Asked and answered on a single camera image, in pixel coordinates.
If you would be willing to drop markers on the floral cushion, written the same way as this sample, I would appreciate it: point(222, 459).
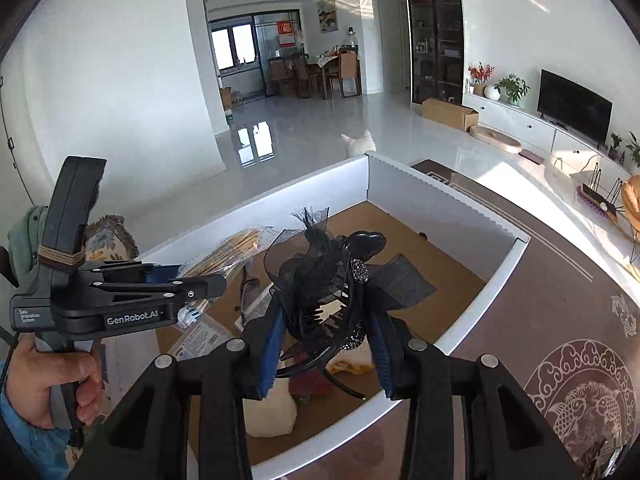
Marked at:
point(112, 240)

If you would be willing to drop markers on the green cloth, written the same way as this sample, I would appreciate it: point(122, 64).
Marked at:
point(27, 235)

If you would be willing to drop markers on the red flower plant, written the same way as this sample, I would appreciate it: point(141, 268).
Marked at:
point(480, 75)

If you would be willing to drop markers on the person's left forearm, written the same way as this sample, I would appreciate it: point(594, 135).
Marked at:
point(27, 445)

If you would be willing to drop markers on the large broadleaf potted plant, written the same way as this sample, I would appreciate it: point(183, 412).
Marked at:
point(634, 150)

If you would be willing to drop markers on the white cardboard box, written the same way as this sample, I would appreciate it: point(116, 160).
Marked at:
point(450, 200)

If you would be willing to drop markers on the orange lounge chair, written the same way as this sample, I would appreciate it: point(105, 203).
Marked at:
point(632, 205)

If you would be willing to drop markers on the green leafy potted plant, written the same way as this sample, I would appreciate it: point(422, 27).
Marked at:
point(512, 87)

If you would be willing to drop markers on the framed wall painting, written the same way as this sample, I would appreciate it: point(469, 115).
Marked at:
point(327, 14)

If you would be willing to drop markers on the brown cardboard carton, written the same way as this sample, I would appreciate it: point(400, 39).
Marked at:
point(447, 115)

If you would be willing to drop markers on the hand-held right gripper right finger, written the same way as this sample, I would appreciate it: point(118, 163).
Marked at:
point(382, 355)

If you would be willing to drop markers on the white round vase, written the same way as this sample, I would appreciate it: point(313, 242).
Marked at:
point(492, 93)

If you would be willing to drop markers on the person's left hand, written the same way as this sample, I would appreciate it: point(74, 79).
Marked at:
point(35, 380)

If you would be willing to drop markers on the wooden dining table set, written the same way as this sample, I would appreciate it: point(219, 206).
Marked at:
point(320, 72)

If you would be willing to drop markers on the black mesh bow hair clip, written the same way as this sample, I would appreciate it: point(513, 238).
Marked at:
point(320, 280)

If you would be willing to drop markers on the dark glass display cabinet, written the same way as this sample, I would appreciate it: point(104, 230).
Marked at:
point(435, 30)

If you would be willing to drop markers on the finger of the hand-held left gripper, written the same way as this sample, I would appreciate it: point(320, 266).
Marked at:
point(200, 287)
point(130, 271)

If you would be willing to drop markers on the white cat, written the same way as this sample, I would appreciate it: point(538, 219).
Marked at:
point(360, 144)

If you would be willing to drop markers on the red door poster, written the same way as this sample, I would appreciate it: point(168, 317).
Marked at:
point(286, 34)

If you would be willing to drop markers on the black flat television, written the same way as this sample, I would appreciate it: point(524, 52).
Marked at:
point(575, 105)

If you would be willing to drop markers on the small potted plant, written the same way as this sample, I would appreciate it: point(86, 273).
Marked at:
point(614, 147)

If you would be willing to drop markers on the cotton swab packet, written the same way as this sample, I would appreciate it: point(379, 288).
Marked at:
point(230, 250)

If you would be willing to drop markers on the oval cat scratcher bed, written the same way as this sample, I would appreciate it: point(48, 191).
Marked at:
point(495, 139)

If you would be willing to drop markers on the white television cabinet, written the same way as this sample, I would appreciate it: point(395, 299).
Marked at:
point(530, 127)

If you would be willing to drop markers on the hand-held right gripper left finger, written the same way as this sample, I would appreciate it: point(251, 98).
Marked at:
point(272, 342)

